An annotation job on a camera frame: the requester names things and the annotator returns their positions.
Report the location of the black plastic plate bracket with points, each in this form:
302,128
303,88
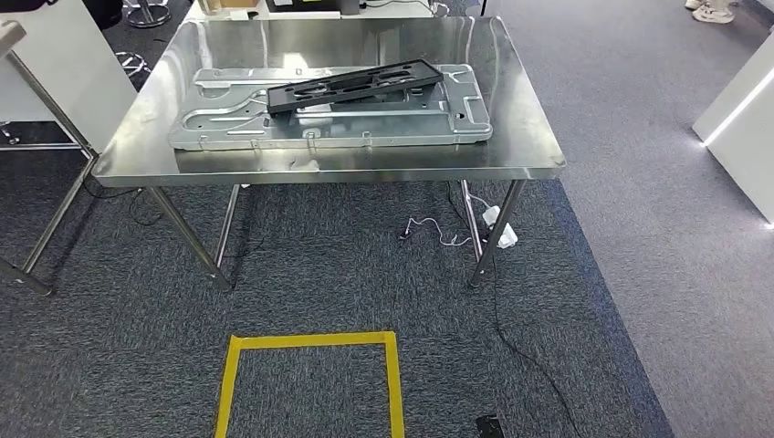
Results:
279,100

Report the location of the stamped sheet metal panel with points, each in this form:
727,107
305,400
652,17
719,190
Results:
363,130

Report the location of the white power adapter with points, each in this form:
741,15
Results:
507,237

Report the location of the white desk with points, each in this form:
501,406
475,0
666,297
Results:
393,14

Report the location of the yellow floor tape square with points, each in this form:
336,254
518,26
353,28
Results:
236,387

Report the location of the black desktop device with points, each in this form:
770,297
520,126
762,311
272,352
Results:
302,5

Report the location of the small black floor object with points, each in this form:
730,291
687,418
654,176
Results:
490,426

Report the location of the brown cardboard box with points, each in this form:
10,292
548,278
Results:
230,5

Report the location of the chrome stool base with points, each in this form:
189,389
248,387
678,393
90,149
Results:
133,63
148,15

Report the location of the white cabinet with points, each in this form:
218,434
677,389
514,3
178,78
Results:
60,72

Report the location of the white counter light strip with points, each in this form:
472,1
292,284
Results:
744,121

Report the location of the person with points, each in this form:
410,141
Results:
713,12

